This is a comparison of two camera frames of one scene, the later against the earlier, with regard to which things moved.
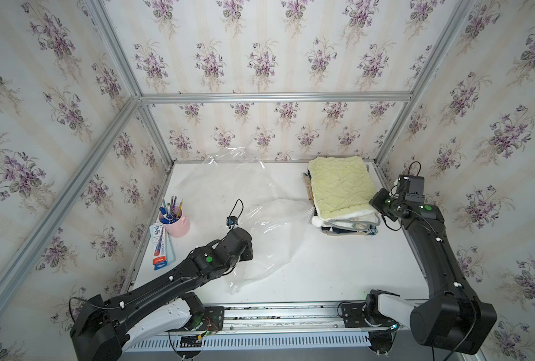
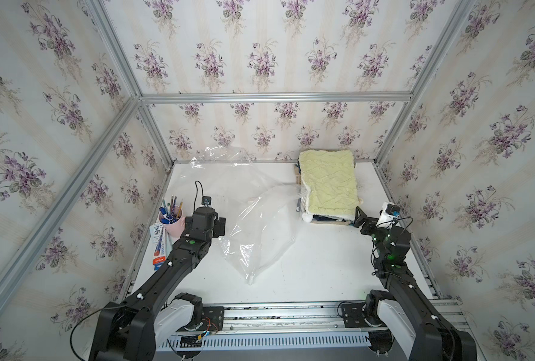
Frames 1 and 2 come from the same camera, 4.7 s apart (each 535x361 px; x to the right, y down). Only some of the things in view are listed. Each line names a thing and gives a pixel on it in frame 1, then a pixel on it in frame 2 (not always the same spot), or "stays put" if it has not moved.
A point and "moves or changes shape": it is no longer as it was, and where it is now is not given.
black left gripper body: x=246 y=254 → x=218 y=229
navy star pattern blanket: x=333 y=229 → x=320 y=217
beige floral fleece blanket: x=309 y=186 → x=297 y=174
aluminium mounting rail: x=279 y=319 stays put
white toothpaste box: x=162 y=247 stays put
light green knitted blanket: x=340 y=186 moves or changes shape
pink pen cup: x=176 y=223 stays put
